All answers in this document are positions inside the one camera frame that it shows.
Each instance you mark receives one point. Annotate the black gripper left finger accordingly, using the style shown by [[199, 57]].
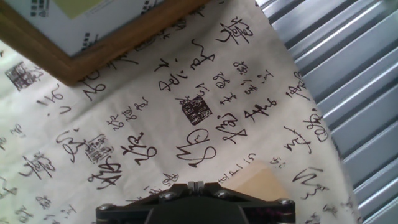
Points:
[[133, 207]]

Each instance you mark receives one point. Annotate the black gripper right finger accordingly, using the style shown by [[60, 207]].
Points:
[[261, 207]]

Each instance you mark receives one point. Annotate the small wooden block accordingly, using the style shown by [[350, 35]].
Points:
[[258, 183]]

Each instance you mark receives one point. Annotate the beige calligraphy print cloth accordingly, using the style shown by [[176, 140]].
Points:
[[155, 124]]

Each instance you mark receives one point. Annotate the wooden picture frame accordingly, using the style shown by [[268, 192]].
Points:
[[93, 49]]

